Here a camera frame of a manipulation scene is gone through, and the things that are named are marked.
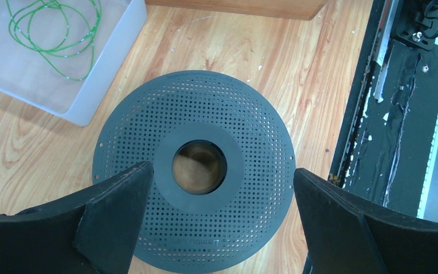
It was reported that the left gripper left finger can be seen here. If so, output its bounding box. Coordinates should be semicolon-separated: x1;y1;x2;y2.
0;162;154;273

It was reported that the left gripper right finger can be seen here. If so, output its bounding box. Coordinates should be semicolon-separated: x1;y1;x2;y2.
294;168;438;273

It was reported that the dark grey perforated spool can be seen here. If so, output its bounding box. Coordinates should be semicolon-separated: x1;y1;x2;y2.
92;70;295;273

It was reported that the green wire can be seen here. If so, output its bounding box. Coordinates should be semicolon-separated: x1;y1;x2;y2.
0;0;103;82

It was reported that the translucent plastic tray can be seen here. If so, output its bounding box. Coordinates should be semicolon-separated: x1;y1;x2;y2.
0;1;147;126

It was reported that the wooden compartment tray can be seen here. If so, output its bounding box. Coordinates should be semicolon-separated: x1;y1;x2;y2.
145;0;327;21

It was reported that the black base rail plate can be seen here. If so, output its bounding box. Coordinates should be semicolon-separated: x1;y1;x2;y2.
328;1;438;218

